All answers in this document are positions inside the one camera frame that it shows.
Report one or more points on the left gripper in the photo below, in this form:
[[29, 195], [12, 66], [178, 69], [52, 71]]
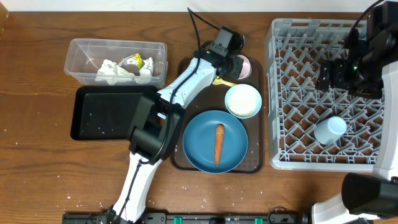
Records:
[[235, 66]]

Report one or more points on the clear plastic bin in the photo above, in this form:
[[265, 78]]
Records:
[[85, 58]]

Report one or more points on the brown serving tray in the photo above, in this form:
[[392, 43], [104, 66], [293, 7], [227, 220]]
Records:
[[212, 98]]

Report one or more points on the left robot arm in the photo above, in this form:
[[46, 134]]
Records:
[[157, 122]]

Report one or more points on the white paper ball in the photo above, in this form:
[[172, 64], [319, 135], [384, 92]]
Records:
[[146, 72]]

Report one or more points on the pink cup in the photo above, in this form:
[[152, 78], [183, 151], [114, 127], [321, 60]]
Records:
[[246, 69]]

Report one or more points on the yellow plastic spoon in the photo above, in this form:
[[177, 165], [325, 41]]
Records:
[[220, 81]]

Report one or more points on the white tissue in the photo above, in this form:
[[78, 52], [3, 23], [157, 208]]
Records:
[[112, 73]]

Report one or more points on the light blue cup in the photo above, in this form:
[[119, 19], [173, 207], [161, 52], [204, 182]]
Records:
[[330, 130]]

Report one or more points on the dark blue plate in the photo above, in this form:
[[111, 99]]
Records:
[[199, 142]]

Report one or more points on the orange carrot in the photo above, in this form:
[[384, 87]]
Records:
[[219, 138]]

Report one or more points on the light blue rice bowl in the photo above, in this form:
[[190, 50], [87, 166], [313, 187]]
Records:
[[243, 101]]

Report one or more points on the green snack wrapper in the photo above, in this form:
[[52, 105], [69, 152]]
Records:
[[130, 65]]

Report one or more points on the black tray bin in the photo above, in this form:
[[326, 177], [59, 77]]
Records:
[[105, 112]]

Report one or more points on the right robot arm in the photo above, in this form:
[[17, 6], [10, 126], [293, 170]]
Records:
[[369, 71]]

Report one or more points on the grey dishwasher rack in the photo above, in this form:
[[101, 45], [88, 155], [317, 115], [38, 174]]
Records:
[[295, 49]]

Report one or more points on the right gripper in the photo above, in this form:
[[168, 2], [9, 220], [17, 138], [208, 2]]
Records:
[[331, 76]]

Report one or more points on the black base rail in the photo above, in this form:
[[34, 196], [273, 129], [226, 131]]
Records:
[[275, 216]]

